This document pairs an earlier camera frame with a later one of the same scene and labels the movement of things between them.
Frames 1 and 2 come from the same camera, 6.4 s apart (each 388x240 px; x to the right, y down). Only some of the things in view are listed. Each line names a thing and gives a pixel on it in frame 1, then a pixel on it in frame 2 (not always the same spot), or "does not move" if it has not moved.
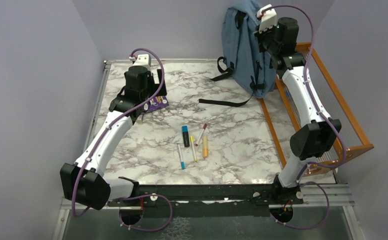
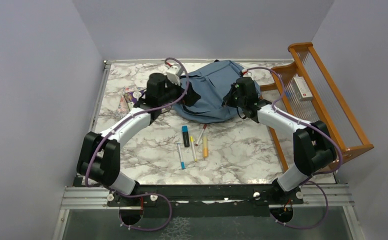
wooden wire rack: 283,120 does not move
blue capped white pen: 182,162 does not move
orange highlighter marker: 205,146 does not move
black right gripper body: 265,40 to 233,98
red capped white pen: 204,128 does not move
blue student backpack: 242,57 to 212,82
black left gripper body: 155,86 to 176,93
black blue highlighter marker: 185,135 does not move
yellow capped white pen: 192,140 does not move
